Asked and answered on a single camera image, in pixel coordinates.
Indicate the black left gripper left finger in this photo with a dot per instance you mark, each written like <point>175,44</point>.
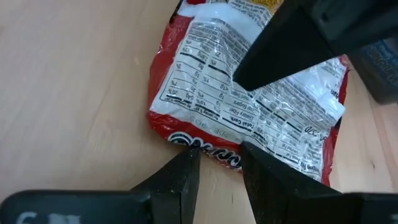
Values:
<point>180,193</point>

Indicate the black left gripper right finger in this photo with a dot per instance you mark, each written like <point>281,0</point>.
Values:
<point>264,193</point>

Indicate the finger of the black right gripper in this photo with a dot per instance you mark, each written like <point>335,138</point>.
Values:
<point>280,49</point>

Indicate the blue Maruchan ramen pack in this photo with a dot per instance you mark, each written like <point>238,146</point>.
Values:
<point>382,65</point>

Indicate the red Maruchan ramen pack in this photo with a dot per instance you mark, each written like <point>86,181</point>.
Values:
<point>202,93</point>

